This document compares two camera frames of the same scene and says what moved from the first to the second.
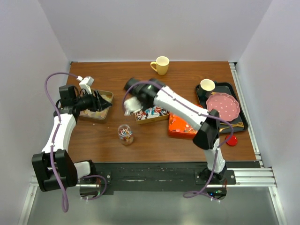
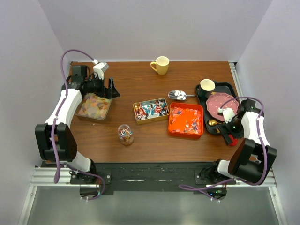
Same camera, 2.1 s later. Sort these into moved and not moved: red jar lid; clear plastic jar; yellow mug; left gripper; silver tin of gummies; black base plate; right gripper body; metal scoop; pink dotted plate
Moved: right gripper body; left gripper; metal scoop
Not moved: silver tin of gummies; pink dotted plate; clear plastic jar; yellow mug; red jar lid; black base plate
